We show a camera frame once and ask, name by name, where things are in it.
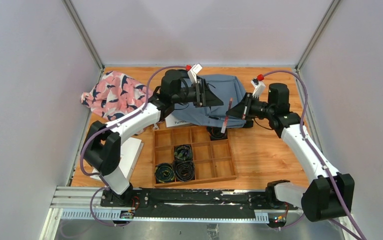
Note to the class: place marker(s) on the rolled green belt bottom-left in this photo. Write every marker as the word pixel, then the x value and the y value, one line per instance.
pixel 164 173

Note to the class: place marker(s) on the rolled black belt top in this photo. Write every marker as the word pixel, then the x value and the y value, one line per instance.
pixel 215 133

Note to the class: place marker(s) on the rolled dark belt bottom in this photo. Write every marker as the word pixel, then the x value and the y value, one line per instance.
pixel 184 171

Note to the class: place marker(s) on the aluminium rail frame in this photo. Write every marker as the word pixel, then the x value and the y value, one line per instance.
pixel 75 215

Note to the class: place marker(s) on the wooden compartment tray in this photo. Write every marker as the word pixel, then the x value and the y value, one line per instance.
pixel 213 160

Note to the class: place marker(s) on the blue grey backpack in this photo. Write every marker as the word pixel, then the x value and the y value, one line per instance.
pixel 227 88

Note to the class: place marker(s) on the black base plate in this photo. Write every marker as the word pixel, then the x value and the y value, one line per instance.
pixel 196 204

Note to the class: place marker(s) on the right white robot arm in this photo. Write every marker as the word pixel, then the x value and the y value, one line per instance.
pixel 330 193

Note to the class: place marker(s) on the dark red pen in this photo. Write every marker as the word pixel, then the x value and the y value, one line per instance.
pixel 225 122

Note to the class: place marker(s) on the pink patterned cloth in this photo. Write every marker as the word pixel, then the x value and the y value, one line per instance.
pixel 115 96

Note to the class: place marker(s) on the white paper booklet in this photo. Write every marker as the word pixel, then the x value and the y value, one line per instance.
pixel 129 153

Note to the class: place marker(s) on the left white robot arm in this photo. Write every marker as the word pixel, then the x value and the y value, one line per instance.
pixel 102 147

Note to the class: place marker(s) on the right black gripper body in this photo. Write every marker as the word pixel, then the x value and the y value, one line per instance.
pixel 256 108

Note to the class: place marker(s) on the rolled green belt middle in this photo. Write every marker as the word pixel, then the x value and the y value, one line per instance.
pixel 183 152

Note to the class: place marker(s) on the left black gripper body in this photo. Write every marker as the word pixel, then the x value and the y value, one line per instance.
pixel 201 96

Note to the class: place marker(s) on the white furniture book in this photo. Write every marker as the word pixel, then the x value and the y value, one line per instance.
pixel 172 122

